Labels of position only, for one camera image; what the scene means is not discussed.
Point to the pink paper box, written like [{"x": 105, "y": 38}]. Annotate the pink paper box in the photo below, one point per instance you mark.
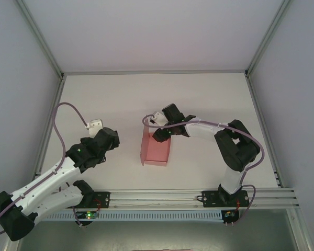
[{"x": 157, "y": 154}]

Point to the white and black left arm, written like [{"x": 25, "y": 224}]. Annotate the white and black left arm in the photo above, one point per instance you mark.
[{"x": 49, "y": 188}]

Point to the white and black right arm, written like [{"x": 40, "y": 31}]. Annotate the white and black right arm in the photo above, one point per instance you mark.
[{"x": 235, "y": 149}]

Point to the small circuit board green light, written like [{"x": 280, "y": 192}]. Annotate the small circuit board green light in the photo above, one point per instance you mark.
[{"x": 90, "y": 215}]

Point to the grey metal panel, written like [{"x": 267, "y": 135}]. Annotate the grey metal panel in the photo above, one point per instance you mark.
[{"x": 157, "y": 235}]

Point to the short aluminium table rail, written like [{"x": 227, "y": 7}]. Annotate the short aluminium table rail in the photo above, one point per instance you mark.
[{"x": 154, "y": 72}]

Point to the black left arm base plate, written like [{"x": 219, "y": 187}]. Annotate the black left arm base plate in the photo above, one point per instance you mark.
[{"x": 104, "y": 198}]

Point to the aluminium side table rail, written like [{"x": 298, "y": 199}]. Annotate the aluminium side table rail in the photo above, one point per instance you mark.
[
  {"x": 51, "y": 117},
  {"x": 261, "y": 117}
]

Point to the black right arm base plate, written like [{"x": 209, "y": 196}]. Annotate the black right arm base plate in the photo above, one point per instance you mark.
[{"x": 209, "y": 200}]

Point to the aluminium upright frame post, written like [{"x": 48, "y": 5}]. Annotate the aluminium upright frame post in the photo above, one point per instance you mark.
[
  {"x": 267, "y": 39},
  {"x": 42, "y": 39}
]

